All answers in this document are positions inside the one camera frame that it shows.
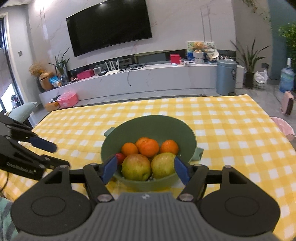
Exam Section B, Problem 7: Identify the small red fruit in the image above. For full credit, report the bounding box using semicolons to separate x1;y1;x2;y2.
116;153;125;166

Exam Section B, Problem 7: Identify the yellow-green mango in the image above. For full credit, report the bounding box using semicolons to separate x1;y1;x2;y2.
151;152;176;179

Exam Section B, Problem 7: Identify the red-green mango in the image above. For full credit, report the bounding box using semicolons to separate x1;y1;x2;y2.
121;154;152;181

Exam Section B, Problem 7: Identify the orange tangerine front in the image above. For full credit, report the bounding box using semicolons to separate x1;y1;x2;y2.
160;140;179;155

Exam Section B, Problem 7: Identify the orange tangerine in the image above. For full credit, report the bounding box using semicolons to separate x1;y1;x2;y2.
121;143;138;157
160;140;179;155
139;138;160;158
135;137;149;149

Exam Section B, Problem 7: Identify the teal cushion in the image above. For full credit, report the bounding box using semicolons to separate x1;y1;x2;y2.
8;102;37;123

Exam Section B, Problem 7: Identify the orange cardboard box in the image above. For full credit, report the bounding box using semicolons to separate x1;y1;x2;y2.
45;101;60;112

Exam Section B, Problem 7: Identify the green colander bowl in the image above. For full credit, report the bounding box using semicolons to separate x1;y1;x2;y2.
100;115;204;192

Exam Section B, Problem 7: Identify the brown round vase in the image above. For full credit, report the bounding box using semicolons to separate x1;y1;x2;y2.
39;72;54;91

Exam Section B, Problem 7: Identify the yellow checkered tablecloth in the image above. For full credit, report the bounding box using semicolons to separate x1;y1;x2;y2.
0;94;296;241

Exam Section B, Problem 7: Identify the pink storage box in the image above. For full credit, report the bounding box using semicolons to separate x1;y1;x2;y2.
57;91;78;108

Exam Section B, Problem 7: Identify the small potted green plant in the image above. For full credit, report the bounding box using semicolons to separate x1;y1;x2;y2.
49;48;70;86

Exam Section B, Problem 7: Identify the magenta flat box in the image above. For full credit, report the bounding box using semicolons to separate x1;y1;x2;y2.
77;69;94;80

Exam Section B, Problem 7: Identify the white marble tv console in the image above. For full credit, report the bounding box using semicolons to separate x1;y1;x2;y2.
38;62;245;106

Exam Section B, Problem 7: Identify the pink cloth on chair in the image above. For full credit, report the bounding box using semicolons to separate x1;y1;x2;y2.
271;116;295;141

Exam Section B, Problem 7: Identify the white wifi router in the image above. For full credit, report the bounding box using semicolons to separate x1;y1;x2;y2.
105;59;120;75

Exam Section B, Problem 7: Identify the blue-grey pedal trash bin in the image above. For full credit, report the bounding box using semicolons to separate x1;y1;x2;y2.
216;59;237;96

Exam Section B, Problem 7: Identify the pink space heater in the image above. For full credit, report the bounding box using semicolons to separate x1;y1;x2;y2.
281;91;295;115

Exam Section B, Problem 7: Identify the white plastic bag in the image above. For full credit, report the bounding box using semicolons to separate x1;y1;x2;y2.
253;69;268;89

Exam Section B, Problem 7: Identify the red box on console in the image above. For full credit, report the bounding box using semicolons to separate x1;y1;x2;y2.
170;54;181;65

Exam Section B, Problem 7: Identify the brown teddy bear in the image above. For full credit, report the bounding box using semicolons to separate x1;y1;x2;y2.
192;42;204;53

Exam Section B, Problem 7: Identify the blue water jug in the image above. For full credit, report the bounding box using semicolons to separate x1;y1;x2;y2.
279;58;295;93

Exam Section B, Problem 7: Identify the potted long-leaf plant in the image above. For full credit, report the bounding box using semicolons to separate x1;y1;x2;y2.
230;38;270;89

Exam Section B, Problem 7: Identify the black wall television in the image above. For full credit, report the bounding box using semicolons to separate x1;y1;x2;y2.
66;1;152;57

